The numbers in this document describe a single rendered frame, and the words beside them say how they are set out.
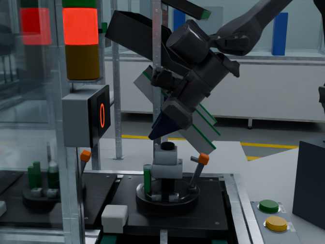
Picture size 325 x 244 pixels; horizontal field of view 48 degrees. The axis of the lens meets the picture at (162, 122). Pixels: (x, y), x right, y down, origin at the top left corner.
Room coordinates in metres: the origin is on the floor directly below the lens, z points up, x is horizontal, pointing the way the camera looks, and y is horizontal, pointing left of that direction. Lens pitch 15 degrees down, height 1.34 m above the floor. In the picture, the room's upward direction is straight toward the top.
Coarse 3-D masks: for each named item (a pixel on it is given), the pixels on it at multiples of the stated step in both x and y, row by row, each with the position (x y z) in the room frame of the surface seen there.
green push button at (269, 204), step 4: (264, 200) 0.71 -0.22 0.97; (268, 200) 0.71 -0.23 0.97; (272, 200) 0.71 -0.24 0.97; (260, 204) 0.70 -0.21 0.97; (264, 204) 0.69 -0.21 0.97; (268, 204) 0.69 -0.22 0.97; (272, 204) 0.69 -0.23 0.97; (276, 204) 0.69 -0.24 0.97; (260, 208) 0.69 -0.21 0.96; (264, 208) 0.68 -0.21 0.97; (268, 208) 0.68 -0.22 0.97; (272, 208) 0.68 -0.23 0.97; (276, 208) 0.68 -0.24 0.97; (268, 212) 0.68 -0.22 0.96; (272, 212) 0.68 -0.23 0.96
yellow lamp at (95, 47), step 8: (72, 48) 0.52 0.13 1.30; (80, 48) 0.52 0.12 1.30; (88, 48) 0.53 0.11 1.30; (96, 48) 0.54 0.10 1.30; (72, 56) 0.53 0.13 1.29; (80, 56) 0.52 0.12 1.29; (88, 56) 0.53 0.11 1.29; (96, 56) 0.54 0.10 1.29; (72, 64) 0.53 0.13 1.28; (80, 64) 0.52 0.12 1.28; (88, 64) 0.53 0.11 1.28; (96, 64) 0.54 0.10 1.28; (72, 72) 0.53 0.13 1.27; (80, 72) 0.52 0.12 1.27; (88, 72) 0.53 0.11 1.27; (96, 72) 0.54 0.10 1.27
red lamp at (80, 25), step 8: (64, 8) 0.53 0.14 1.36; (72, 8) 0.53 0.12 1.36; (80, 8) 0.53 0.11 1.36; (88, 8) 0.53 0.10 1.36; (64, 16) 0.53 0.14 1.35; (72, 16) 0.52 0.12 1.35; (80, 16) 0.52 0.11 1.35; (88, 16) 0.53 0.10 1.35; (96, 16) 0.55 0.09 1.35; (64, 24) 0.53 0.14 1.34; (72, 24) 0.52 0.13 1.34; (80, 24) 0.52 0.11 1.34; (88, 24) 0.53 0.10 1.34; (96, 24) 0.54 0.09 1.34; (64, 32) 0.53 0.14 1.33; (72, 32) 0.52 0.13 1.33; (80, 32) 0.52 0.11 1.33; (88, 32) 0.53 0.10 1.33; (96, 32) 0.54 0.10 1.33; (64, 40) 0.53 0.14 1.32; (72, 40) 0.52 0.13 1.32; (80, 40) 0.52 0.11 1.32; (88, 40) 0.53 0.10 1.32; (96, 40) 0.54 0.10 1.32
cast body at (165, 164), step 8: (168, 144) 0.72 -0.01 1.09; (160, 152) 0.71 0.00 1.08; (168, 152) 0.71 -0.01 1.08; (176, 152) 0.71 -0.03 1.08; (160, 160) 0.71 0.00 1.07; (168, 160) 0.71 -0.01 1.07; (176, 160) 0.71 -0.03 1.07; (144, 168) 0.73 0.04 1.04; (152, 168) 0.71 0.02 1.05; (160, 168) 0.71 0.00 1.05; (168, 168) 0.71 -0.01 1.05; (176, 168) 0.71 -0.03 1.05; (152, 176) 0.71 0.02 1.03; (160, 176) 0.71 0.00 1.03; (168, 176) 0.71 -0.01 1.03; (176, 176) 0.71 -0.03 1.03
